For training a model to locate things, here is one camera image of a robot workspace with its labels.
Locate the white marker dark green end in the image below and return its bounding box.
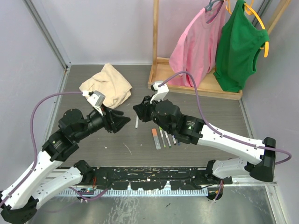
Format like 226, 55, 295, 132
164, 131, 171, 148

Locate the green tank top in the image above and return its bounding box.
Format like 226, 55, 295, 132
214, 0, 270, 93

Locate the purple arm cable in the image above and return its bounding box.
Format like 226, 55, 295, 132
0, 91, 89, 208
158, 71, 292, 201

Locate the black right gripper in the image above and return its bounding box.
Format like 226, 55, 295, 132
134, 94, 173, 134

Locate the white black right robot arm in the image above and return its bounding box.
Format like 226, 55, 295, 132
133, 96, 276, 184

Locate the grey clothes hanger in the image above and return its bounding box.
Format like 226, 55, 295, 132
205, 0, 224, 12

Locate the white marker lime end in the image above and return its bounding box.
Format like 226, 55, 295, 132
159, 127, 166, 148

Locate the white marker black end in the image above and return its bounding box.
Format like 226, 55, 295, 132
172, 135, 177, 145

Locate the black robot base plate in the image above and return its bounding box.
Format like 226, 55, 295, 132
79, 167, 220, 190

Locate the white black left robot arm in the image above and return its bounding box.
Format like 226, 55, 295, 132
0, 106, 131, 224

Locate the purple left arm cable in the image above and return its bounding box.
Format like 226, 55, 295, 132
0, 91, 89, 208

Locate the aluminium frame rail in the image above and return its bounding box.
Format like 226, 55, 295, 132
23, 0, 70, 71

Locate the beige cloth bag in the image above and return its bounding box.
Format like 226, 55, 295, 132
79, 63, 132, 109

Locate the white marker blue end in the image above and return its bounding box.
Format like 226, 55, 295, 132
135, 116, 139, 129

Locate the pink t-shirt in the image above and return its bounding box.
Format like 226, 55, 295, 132
169, 2, 226, 87

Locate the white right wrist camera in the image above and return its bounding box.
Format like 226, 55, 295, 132
150, 81, 169, 104

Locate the grey highlighter orange tip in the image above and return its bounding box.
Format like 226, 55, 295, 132
151, 128, 161, 150

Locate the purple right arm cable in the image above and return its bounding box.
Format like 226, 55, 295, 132
158, 71, 292, 201

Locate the yellow clothes hanger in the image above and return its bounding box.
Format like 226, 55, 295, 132
225, 0, 270, 58

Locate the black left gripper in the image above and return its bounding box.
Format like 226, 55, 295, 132
74, 103, 130, 141

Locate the wooden clothes rack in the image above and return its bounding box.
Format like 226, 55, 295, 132
148, 0, 292, 101

